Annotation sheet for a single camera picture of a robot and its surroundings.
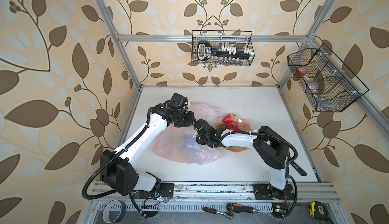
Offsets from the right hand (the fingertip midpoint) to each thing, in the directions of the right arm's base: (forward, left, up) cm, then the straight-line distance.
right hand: (180, 150), depth 80 cm
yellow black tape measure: (-27, -63, -6) cm, 69 cm away
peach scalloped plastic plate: (+17, -38, -6) cm, 43 cm away
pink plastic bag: (+1, -1, +7) cm, 7 cm away
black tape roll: (-25, +31, -7) cm, 40 cm away
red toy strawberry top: (+19, -28, +1) cm, 34 cm away
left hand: (+11, -7, +12) cm, 18 cm away
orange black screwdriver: (-26, -27, -6) cm, 37 cm away
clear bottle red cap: (+37, -72, +20) cm, 83 cm away
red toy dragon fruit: (+13, -30, +2) cm, 32 cm away
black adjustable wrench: (-11, -65, -9) cm, 66 cm away
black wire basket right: (+20, -76, +25) cm, 82 cm away
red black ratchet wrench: (-28, -22, -6) cm, 36 cm away
